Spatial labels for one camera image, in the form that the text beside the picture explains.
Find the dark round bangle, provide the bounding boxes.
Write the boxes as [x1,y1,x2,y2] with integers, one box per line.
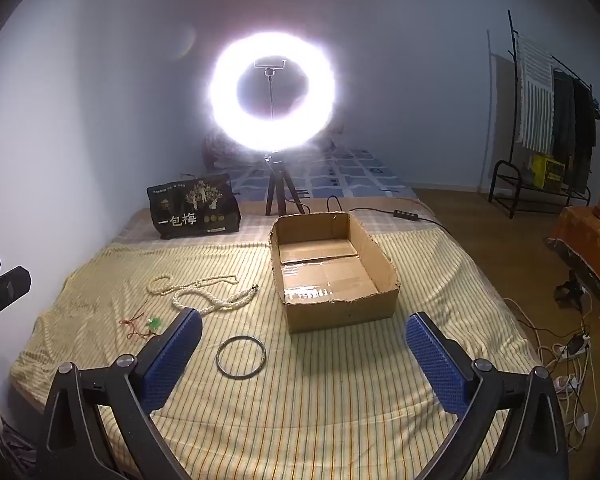
[216,335,269,381]

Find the phone holder clamp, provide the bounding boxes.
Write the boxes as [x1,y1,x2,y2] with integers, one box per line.
[253,58,286,79]

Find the dark hanging garment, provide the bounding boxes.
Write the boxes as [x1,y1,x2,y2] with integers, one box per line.
[572,80,600,195]
[550,70,577,167]

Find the cardboard box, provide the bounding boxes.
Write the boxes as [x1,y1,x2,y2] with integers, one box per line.
[269,211,400,334]

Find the checked bed sheet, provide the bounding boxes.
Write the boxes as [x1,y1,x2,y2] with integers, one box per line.
[111,197,442,247]

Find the ring light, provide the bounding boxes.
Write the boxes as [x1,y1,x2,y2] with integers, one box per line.
[209,31,339,154]

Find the white power strip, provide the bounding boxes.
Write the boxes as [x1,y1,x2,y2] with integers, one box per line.
[552,334,592,361]

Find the yellow striped blanket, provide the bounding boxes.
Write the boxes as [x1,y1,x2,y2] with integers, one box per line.
[10,230,542,480]

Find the black cable with controller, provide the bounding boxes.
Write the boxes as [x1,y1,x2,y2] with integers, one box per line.
[326,196,452,235]

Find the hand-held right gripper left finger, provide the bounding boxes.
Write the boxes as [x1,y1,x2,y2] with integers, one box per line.
[34,307,204,480]

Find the thick white bead necklace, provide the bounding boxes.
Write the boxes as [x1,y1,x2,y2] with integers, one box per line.
[172,282,260,319]

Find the yellow box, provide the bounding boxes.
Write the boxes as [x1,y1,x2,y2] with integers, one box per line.
[529,153,567,191]

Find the black printed bag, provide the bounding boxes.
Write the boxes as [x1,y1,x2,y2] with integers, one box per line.
[146,173,242,240]

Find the orange covered side table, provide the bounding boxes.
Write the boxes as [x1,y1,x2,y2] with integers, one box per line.
[546,204,600,302]

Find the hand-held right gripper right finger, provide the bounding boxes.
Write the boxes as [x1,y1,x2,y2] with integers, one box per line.
[405,311,570,480]

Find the red string green pendant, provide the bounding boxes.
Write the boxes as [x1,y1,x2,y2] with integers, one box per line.
[118,299,163,340]

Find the white cables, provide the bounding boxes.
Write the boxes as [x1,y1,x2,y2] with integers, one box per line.
[502,297,595,455]

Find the thin white bead necklace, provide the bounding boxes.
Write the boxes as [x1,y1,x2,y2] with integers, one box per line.
[170,273,239,292]

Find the black clothes rack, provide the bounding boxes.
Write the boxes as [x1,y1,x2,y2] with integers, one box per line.
[488,9,600,219]

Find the blue patterned blanket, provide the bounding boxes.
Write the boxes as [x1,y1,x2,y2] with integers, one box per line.
[214,148,417,202]

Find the dark tripod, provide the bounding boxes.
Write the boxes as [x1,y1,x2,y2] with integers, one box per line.
[262,152,307,217]

